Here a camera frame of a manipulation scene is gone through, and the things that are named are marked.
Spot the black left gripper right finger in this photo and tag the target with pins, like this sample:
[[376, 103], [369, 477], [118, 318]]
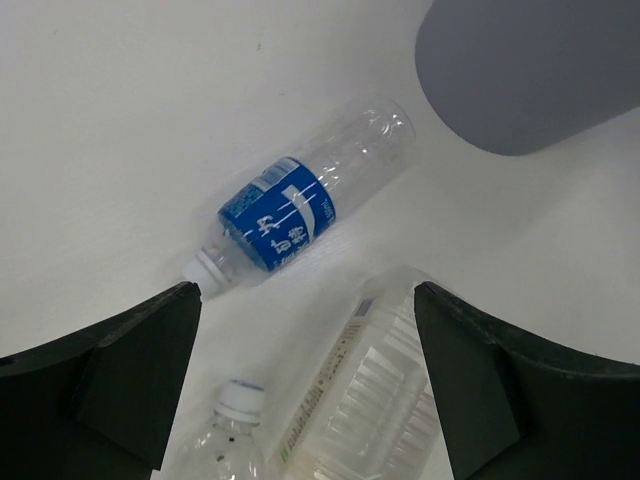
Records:
[[514, 405]]

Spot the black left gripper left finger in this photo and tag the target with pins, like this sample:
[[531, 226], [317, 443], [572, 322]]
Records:
[[100, 403]]

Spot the blue label bottle white cap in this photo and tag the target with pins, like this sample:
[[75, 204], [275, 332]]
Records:
[[323, 178]]

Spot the grey bin with white rim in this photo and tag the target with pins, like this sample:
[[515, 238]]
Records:
[[515, 77]]

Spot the crushed clear bottle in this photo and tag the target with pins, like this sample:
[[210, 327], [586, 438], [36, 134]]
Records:
[[225, 447]]

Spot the large ribbed clear bottle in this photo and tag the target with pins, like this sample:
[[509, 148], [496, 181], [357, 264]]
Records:
[[364, 409]]

